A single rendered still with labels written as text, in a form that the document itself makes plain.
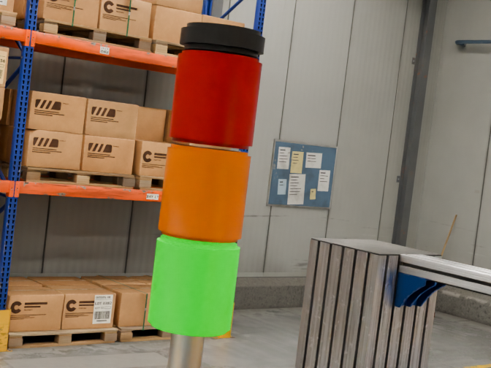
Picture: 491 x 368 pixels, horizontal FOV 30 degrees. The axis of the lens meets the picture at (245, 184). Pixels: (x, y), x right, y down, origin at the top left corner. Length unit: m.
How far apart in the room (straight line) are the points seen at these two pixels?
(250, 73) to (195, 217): 0.09
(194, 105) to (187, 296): 0.11
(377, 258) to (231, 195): 1.78
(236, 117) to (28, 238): 9.97
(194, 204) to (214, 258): 0.03
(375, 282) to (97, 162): 7.12
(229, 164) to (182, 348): 0.11
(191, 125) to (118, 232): 10.50
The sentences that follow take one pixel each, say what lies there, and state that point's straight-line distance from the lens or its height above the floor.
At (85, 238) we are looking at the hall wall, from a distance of 10.81.
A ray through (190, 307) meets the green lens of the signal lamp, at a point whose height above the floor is 2.18.
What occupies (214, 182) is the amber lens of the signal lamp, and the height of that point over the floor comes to 2.25.
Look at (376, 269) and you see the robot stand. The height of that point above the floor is 1.99.
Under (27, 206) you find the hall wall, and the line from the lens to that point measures 10.41.
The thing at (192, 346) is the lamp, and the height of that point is 2.15.
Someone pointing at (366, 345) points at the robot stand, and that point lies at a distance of 2.33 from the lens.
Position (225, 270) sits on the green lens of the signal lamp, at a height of 2.20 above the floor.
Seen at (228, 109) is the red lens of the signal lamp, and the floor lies 2.29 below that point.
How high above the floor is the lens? 2.28
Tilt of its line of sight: 3 degrees down
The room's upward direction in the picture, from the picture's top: 7 degrees clockwise
